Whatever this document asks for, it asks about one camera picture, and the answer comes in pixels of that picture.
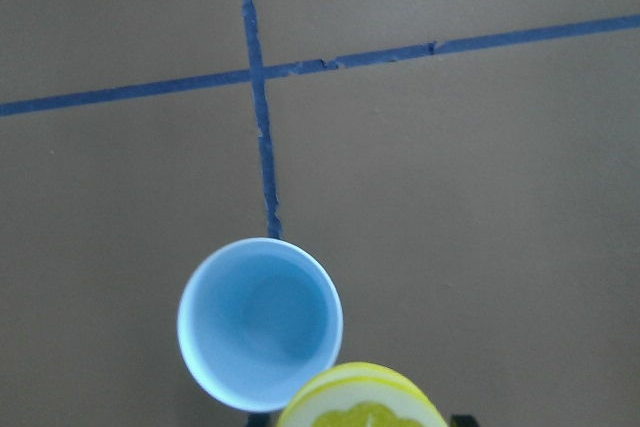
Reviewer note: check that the light blue plastic cup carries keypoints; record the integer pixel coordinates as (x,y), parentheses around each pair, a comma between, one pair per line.
(256,321)

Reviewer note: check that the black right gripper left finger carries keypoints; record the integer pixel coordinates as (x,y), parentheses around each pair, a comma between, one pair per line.
(262,419)

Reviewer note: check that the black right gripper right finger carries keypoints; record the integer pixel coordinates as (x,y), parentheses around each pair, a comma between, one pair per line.
(462,420)

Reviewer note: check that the yellow lemon half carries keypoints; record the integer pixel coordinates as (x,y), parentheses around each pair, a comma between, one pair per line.
(360,394)

